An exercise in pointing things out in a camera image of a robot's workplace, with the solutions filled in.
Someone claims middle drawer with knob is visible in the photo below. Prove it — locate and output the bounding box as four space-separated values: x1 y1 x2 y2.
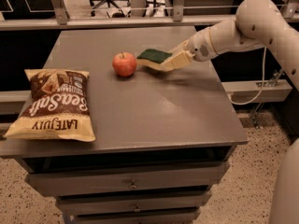
57 189 211 216

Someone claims green and yellow sponge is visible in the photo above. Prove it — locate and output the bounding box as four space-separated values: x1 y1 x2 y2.
136 49 172 70

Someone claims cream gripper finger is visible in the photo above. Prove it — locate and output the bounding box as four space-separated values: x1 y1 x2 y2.
160 50 192 72
169 40 189 54

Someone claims white cable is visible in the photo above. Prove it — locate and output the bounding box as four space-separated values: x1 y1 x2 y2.
229 46 268 106

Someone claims drawer with knob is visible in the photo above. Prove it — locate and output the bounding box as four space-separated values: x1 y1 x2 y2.
57 189 211 216
26 161 230 196

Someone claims black office chair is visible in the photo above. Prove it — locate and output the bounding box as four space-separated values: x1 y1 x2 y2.
89 0 131 17

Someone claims grey drawer cabinet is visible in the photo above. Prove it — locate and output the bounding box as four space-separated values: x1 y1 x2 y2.
0 25 249 224

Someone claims brown yellow chips bag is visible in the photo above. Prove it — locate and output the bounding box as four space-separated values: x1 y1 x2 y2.
5 69 95 142

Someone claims top drawer with knob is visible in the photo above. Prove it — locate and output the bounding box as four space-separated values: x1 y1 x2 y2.
26 161 230 196

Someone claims red apple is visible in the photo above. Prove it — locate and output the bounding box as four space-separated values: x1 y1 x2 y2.
112 52 136 77

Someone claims bottom drawer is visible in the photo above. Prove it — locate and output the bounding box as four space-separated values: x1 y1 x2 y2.
64 207 200 224

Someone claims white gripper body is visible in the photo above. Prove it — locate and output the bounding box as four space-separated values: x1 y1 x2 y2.
187 28 217 62

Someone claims grey metal railing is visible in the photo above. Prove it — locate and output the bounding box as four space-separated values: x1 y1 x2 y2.
0 0 298 31

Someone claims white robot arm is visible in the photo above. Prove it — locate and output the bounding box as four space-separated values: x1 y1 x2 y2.
172 0 299 224

